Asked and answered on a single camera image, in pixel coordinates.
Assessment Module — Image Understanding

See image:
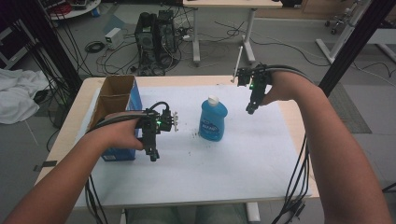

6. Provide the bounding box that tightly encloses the blue bottle with white cap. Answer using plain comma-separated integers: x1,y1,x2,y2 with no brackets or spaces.
198,94,229,143

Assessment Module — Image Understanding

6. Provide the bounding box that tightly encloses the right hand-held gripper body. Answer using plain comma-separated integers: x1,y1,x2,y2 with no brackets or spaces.
232,46,274,94

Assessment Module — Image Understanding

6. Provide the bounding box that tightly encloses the grey tape strip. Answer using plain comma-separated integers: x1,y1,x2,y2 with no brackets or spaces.
33,160,59,173

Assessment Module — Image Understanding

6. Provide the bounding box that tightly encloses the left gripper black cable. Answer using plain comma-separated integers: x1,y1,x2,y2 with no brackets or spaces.
84,101,172,224

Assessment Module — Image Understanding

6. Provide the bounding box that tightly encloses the grey floor mat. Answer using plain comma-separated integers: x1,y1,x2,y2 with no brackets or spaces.
326,81,374,134

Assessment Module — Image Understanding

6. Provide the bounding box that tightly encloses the white-legged wooden desk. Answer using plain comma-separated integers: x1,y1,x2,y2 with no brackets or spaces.
182,0,284,68

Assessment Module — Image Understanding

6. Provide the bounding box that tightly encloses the person's left hand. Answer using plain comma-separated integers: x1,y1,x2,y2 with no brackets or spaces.
102,111,147,154

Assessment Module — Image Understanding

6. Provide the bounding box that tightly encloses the small white device box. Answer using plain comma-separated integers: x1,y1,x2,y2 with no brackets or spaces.
104,27,125,50

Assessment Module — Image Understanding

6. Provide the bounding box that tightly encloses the coiled black cable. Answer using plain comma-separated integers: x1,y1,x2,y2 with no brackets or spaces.
84,40,106,54

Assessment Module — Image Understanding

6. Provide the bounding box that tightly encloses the long black floor cable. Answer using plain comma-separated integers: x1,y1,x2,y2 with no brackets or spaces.
214,20,332,68

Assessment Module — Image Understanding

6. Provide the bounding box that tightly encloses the white table leg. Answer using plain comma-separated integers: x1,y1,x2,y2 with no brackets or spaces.
246,202,262,224

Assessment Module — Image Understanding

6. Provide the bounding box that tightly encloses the white cloth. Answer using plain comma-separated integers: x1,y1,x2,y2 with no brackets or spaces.
0,67,51,125

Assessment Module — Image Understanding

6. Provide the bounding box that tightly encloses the black metal frame post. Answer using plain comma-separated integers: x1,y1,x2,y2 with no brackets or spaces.
317,0,396,98
5,0,84,94

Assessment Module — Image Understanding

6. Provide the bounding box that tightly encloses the blue cardboard box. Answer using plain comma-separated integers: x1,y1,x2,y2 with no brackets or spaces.
87,74,144,162

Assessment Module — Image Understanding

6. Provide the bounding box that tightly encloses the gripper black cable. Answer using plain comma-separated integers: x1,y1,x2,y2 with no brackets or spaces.
266,63,316,224
84,101,172,224

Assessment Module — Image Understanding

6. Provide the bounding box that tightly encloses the person's right hand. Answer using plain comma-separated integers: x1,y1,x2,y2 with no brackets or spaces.
261,70,302,106

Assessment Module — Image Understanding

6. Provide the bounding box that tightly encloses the white metal stand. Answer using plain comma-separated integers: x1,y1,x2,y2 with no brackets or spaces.
315,0,396,65

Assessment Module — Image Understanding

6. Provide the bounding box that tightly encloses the round white table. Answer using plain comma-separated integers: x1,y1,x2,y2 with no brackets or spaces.
46,0,103,21

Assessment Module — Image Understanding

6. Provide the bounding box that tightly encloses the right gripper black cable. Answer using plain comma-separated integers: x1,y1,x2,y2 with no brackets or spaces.
266,63,316,224

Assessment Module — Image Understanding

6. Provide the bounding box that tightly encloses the black computer tower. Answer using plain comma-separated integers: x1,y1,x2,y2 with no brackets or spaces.
134,9,179,76

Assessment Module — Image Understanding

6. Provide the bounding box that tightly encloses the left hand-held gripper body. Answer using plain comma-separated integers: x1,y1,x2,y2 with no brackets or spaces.
136,106,180,149

